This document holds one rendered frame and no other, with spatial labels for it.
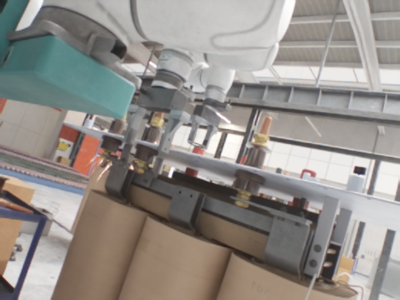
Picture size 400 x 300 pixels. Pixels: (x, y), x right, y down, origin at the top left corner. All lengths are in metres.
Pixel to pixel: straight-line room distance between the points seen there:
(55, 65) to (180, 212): 0.94
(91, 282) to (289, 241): 0.91
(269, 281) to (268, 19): 0.80
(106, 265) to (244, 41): 1.26
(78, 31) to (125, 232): 1.13
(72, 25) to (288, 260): 0.88
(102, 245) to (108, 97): 1.11
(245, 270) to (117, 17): 0.84
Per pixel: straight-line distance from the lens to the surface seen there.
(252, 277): 1.08
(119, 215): 1.50
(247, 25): 0.46
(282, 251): 1.08
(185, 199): 1.29
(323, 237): 1.11
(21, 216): 1.56
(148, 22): 0.51
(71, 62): 0.47
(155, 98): 0.81
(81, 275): 1.62
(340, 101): 9.99
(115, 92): 0.51
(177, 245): 1.24
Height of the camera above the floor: 1.23
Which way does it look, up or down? 9 degrees up
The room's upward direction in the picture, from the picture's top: 19 degrees clockwise
